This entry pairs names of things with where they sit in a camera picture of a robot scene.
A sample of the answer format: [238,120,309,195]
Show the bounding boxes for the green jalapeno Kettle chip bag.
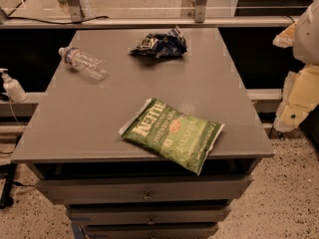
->
[119,98,224,175]

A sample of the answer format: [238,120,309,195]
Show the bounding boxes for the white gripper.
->
[272,23,319,132]

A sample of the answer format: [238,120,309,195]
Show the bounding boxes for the bottom grey drawer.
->
[84,223,218,239]

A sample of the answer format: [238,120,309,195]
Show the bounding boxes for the clear plastic water bottle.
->
[58,47,107,81]

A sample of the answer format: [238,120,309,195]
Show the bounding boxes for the top grey drawer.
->
[36,174,252,205]

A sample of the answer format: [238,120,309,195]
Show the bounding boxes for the left metal frame post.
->
[67,0,92,23]

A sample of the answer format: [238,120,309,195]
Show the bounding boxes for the white pump dispenser bottle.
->
[0,68,27,103]

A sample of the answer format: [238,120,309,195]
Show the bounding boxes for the grey drawer cabinet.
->
[12,29,273,239]

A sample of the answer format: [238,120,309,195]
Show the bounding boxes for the grey drawer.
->
[36,174,252,205]
[84,223,218,239]
[67,204,231,225]

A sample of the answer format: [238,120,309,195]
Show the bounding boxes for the right metal frame post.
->
[193,0,207,23]

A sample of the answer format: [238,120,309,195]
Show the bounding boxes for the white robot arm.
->
[273,0,319,132]

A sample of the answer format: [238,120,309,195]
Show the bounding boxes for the black cable on ledge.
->
[0,7,111,26]

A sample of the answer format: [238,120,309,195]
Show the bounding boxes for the middle grey drawer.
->
[67,204,231,225]

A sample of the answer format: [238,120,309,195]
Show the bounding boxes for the blue chip bag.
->
[129,26,187,59]

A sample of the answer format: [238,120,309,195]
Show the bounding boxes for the metal frame post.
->
[67,0,92,23]
[193,0,207,23]

